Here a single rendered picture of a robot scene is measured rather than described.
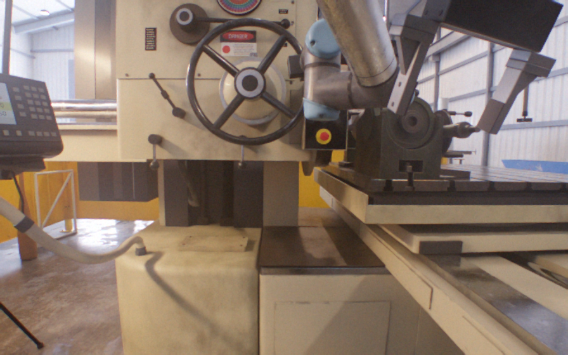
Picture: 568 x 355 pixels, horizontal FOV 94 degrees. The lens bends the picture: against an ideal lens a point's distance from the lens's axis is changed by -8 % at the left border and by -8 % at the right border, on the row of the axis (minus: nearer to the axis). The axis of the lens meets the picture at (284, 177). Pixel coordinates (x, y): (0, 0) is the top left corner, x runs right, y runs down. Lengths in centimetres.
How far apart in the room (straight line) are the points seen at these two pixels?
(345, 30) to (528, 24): 21
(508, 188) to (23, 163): 157
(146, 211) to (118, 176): 197
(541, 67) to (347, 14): 24
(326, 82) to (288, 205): 128
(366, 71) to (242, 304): 108
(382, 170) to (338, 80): 54
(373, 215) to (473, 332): 43
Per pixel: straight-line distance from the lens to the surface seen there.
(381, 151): 105
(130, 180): 198
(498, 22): 38
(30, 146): 100
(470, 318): 88
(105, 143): 160
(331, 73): 61
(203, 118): 89
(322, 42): 60
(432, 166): 113
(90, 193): 212
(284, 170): 176
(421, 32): 35
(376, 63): 49
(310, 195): 359
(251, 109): 99
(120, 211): 408
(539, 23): 42
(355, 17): 43
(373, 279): 134
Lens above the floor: 111
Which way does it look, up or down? 6 degrees down
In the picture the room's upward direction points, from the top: 1 degrees clockwise
